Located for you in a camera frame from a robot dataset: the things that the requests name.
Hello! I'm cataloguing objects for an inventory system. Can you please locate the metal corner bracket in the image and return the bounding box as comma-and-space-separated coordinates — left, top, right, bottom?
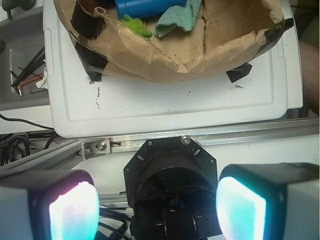
80, 138, 112, 161

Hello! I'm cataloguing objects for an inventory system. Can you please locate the aluminium extrusion rail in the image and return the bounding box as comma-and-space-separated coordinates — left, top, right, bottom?
0, 117, 320, 171

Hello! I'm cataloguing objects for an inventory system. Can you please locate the teal cloth rag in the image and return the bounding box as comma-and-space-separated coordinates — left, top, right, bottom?
153, 0, 202, 38

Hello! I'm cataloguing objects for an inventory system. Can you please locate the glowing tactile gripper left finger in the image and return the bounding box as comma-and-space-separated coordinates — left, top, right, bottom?
0, 170, 100, 240

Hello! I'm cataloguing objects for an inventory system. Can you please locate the green plush animal toy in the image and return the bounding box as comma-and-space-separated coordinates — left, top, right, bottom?
120, 14, 153, 41

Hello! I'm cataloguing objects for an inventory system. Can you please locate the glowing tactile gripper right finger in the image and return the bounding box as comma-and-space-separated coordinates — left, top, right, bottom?
216, 162, 320, 240

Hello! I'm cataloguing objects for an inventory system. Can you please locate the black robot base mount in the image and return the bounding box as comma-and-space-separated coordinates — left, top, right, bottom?
123, 135, 222, 240

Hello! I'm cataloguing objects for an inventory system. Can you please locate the brown paper bag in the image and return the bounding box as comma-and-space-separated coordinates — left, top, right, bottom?
53, 0, 294, 84

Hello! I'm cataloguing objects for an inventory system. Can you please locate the black cable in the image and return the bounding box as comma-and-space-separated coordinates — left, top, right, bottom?
0, 113, 55, 131

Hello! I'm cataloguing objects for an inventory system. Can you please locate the white plastic tray lid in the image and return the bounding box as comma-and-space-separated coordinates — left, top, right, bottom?
43, 0, 303, 138

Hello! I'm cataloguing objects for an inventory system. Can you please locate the blue plastic bottle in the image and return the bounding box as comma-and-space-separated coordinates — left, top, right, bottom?
115, 0, 187, 20

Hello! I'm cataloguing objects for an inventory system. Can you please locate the hex key set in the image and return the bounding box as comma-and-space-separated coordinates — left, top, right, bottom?
9, 46, 46, 97

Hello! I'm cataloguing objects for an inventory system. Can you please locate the grey plastic bin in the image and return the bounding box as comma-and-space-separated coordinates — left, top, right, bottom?
0, 4, 52, 112

